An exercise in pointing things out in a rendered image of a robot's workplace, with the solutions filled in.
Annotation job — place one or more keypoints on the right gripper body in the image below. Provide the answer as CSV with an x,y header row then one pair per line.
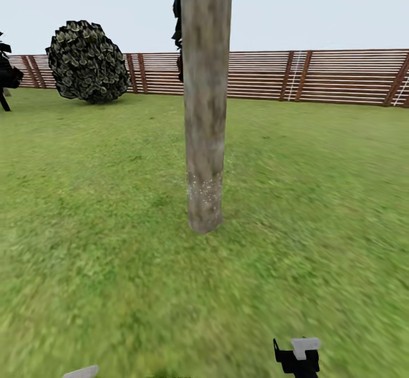
x,y
291,365

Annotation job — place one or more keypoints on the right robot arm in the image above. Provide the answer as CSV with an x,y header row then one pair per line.
x,y
303,360

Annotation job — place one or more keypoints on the bush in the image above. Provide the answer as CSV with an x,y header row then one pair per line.
x,y
85,64

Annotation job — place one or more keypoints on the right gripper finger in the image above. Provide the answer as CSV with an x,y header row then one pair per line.
x,y
278,358

